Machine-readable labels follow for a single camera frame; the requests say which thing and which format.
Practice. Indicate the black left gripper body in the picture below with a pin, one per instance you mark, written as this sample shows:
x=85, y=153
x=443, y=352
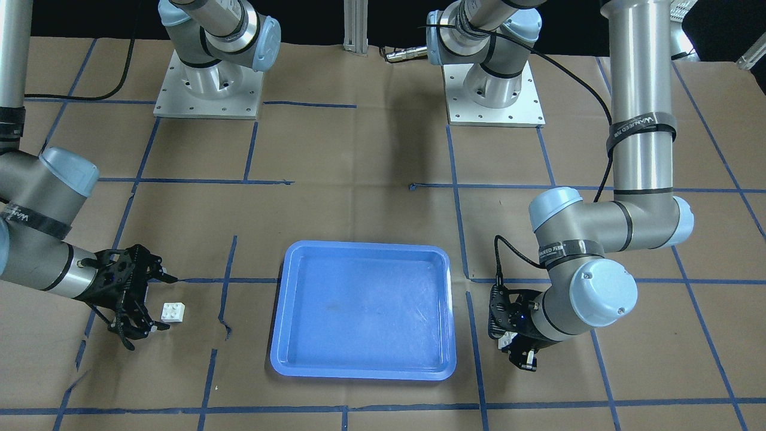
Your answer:
x=529, y=343

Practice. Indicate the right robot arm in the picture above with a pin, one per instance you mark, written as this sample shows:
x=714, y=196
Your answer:
x=221, y=51

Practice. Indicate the white block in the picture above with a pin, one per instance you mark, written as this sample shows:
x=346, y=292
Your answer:
x=172, y=312
x=505, y=340

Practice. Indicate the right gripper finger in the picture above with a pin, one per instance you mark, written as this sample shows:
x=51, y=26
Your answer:
x=121, y=325
x=140, y=322

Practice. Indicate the blue plastic tray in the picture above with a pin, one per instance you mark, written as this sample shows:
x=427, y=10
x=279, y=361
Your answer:
x=365, y=311

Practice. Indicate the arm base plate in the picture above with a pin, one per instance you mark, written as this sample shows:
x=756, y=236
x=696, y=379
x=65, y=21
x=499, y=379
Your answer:
x=476, y=98
x=221, y=91

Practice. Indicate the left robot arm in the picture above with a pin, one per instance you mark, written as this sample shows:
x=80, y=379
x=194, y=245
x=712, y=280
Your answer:
x=588, y=290

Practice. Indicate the aluminium frame post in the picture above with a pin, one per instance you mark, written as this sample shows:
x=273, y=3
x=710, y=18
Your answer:
x=355, y=26

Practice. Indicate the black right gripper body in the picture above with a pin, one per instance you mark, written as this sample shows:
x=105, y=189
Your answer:
x=103, y=292

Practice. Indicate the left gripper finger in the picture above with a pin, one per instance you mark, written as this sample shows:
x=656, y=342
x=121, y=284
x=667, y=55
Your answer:
x=523, y=357

